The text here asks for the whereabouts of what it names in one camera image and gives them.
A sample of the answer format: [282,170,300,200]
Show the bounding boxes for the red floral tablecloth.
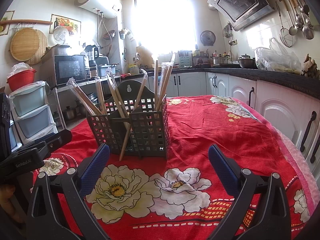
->
[31,94,317,240]

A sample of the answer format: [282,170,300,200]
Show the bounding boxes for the red plastic basin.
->
[7,62,36,92]

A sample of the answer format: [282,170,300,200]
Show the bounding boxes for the small wall fan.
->
[200,30,216,46]

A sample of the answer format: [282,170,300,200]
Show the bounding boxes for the white water heater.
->
[74,0,122,18]

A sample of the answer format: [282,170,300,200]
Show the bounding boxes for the left hand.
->
[0,185,23,223]

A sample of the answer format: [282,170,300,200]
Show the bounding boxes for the round bamboo tray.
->
[10,28,48,65]

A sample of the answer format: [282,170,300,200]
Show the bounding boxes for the black microwave oven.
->
[39,55,86,88]

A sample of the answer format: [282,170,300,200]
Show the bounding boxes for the chopsticks compartment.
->
[103,68,148,160]
[153,53,176,111]
[67,77,107,115]

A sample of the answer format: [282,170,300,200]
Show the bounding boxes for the blender with black base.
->
[85,45,99,77]

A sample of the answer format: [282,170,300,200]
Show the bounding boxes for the black range hood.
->
[208,0,274,31]

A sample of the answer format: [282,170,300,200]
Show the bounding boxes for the black plastic utensil basket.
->
[87,80,169,158]

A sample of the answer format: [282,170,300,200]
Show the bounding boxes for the clear plastic bag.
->
[254,47,302,75]

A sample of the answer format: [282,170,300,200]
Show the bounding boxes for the hanging wire strainer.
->
[276,2,297,48]

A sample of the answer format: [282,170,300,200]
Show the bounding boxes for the hanging metal ladle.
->
[281,0,299,36]

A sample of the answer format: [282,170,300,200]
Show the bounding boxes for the plastic drawer unit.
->
[8,81,58,145]

